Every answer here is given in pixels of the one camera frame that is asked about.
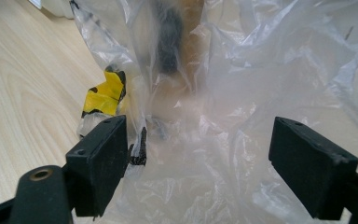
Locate white plastic bin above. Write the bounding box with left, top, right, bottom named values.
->
left=27, top=0, right=76, bottom=19

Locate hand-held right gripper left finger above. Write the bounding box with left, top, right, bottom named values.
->
left=65, top=115, right=129, bottom=217

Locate clear plastic bag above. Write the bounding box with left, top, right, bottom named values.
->
left=69, top=0, right=358, bottom=224

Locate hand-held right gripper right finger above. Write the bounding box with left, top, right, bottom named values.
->
left=268, top=117, right=358, bottom=220

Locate orange juice bottle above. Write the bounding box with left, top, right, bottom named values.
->
left=151, top=0, right=207, bottom=125

